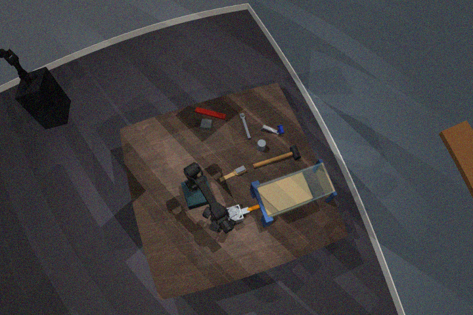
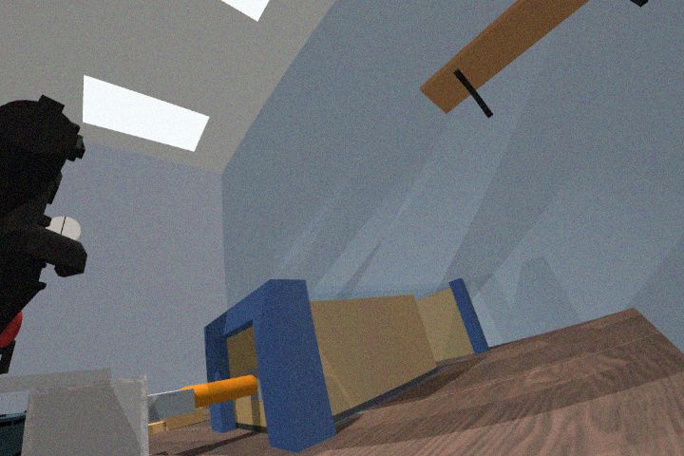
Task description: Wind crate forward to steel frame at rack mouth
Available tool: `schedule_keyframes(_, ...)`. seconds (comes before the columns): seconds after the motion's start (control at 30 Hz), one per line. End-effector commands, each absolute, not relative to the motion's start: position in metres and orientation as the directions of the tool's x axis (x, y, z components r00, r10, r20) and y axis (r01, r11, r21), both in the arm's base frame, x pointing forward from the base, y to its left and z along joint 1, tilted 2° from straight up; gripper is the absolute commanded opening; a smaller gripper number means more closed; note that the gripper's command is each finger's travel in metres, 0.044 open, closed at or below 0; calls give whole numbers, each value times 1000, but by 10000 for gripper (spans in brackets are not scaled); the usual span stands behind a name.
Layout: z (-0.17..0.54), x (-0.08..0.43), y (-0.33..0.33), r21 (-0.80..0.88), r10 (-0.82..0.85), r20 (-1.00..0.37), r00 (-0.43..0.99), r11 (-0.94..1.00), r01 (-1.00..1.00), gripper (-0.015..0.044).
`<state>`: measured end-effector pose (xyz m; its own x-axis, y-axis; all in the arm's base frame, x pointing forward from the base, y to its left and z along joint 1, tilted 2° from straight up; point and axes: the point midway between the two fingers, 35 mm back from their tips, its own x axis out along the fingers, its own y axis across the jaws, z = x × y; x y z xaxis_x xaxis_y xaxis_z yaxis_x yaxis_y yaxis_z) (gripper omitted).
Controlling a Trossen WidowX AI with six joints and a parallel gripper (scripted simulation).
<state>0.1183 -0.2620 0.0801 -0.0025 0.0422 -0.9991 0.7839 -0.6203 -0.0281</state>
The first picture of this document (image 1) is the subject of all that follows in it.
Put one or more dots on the blue inverted u-shaped frame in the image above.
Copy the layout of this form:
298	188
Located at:
255	194

